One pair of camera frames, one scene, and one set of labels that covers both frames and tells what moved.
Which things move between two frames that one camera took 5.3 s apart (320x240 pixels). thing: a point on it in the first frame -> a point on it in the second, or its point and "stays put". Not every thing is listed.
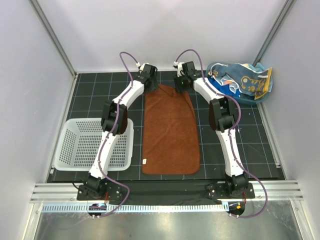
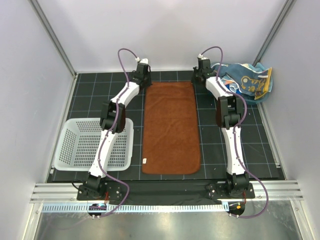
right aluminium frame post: (274, 32) stays put
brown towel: (171, 139) stays put
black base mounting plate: (165, 193) stays put
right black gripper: (178, 88) -> (195, 69)
